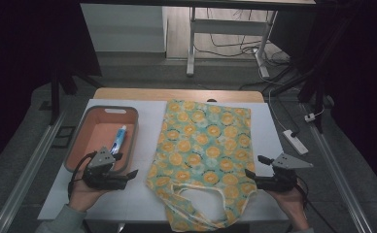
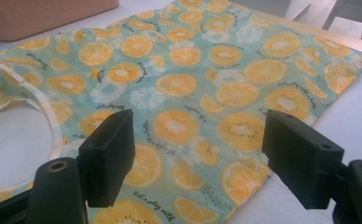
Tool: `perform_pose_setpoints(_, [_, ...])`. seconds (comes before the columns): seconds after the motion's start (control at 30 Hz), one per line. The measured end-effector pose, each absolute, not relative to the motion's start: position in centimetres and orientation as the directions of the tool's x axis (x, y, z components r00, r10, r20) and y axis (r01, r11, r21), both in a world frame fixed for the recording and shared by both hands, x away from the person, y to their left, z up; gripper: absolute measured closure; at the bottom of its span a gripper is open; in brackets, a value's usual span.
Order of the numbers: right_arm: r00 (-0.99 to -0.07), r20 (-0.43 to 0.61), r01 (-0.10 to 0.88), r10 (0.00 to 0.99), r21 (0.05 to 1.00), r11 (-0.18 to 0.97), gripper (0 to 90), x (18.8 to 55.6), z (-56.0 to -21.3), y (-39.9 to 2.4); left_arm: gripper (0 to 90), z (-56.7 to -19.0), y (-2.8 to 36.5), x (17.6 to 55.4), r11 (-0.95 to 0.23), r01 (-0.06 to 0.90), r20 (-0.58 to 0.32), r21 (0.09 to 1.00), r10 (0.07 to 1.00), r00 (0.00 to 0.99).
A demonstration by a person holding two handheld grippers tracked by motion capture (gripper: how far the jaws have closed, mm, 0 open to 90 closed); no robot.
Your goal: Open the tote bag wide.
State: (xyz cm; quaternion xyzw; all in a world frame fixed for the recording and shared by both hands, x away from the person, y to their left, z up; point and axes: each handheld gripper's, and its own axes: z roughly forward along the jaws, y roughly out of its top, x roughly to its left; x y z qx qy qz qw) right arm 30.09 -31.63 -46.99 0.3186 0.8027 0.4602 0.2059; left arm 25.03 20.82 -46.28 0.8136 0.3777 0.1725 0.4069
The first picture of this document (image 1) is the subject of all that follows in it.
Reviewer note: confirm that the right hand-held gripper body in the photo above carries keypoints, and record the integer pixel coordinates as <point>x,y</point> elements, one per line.
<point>288,161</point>

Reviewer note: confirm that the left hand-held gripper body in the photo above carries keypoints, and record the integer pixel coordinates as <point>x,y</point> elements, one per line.
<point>100,161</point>

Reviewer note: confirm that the white and blue toothpaste tube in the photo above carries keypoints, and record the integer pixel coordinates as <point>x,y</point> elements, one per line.
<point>119,137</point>

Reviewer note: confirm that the orange basket with grey rim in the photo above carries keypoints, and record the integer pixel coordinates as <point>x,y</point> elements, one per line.
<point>95,132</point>

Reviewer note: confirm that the orange print green tote bag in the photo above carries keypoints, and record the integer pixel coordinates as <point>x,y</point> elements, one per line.
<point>206,145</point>

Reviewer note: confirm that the person's left hand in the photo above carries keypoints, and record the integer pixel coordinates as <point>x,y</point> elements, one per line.
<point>81,195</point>

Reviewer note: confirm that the person's right hand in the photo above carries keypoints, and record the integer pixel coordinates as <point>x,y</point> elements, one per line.
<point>293,207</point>

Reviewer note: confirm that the white power strip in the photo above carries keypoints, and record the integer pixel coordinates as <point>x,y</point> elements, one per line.
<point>296,142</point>

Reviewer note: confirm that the white table mat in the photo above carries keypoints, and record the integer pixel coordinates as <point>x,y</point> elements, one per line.
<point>144,194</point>

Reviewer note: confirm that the small white adapter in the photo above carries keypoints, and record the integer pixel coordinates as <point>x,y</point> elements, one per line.
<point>309,117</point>

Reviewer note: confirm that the wooden table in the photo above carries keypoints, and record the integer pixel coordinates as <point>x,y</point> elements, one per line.
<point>144,93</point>

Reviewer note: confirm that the black metal stand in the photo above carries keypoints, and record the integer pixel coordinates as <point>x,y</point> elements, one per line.
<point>319,90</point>
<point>55,97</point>

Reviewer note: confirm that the dark curtain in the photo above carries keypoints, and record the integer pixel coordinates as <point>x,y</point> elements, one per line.
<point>368,81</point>
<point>15,64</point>

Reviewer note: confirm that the white panel board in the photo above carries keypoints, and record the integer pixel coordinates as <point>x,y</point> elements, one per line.
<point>121,29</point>

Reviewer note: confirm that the white standing desk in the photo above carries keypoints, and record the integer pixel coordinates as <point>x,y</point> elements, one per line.
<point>228,27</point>

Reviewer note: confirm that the black floor frame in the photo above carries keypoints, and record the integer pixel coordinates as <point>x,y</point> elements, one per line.
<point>56,137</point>

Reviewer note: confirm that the aluminium rail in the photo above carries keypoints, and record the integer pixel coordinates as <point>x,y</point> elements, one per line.
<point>24,174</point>
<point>342,181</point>

